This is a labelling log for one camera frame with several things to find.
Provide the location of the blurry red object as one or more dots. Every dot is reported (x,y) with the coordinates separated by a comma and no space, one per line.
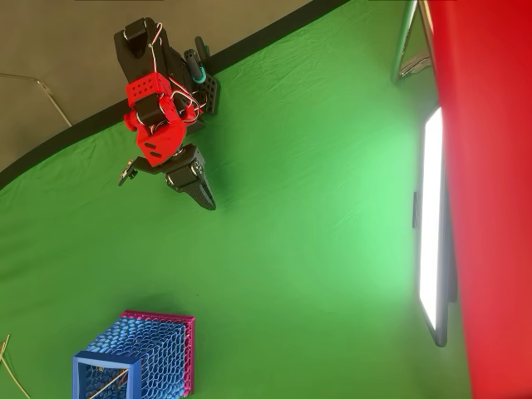
(490,166)

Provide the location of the chrome tube frame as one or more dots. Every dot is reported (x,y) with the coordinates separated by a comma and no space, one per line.
(402,41)

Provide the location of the blue and pink lattice basket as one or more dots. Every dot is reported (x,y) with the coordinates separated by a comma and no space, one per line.
(145,345)

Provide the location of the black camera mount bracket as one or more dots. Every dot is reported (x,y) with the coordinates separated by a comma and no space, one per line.
(145,164)

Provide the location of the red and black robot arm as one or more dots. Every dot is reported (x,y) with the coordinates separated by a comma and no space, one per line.
(156,104)

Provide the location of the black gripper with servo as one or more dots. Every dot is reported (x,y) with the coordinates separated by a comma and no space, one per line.
(188,171)

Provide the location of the green cloth with black edge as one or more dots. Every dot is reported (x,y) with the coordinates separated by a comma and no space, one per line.
(291,166)

